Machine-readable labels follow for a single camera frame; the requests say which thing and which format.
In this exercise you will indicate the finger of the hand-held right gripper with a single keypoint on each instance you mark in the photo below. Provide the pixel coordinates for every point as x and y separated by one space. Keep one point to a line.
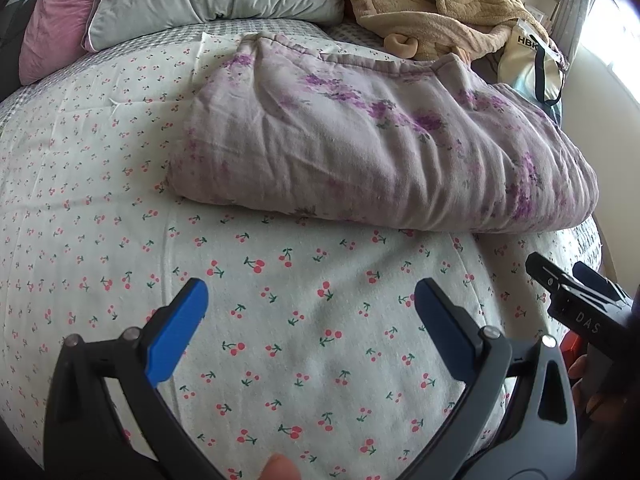
542 270
597 280

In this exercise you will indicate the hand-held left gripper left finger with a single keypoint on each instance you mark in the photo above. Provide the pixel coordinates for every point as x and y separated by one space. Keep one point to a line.
177 330

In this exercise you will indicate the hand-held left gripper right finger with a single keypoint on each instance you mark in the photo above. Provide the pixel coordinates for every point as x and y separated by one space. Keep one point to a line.
445 330

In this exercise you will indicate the purple floral quilted jacket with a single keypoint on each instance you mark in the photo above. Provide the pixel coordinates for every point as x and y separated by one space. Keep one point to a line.
360 150

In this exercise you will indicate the person's right hand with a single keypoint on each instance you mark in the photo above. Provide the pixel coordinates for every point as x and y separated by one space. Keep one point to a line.
579 367

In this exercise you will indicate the person's left hand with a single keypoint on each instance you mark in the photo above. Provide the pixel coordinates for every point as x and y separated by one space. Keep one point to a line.
280 469

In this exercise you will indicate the cherry print bed sheet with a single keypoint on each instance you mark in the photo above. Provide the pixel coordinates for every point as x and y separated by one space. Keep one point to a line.
150 210

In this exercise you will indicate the white tote bag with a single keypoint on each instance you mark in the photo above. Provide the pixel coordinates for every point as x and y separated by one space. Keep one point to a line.
522 67

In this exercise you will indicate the grey curtain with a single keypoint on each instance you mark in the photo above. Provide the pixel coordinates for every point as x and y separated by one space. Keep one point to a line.
575 5

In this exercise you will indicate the beige plush robe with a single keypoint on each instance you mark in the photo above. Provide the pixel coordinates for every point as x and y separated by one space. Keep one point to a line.
440 5

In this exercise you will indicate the pink pillow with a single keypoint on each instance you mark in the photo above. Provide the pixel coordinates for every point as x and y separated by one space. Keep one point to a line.
57 20

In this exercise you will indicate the dark cloth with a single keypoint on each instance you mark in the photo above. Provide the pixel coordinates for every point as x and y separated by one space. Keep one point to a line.
12 20

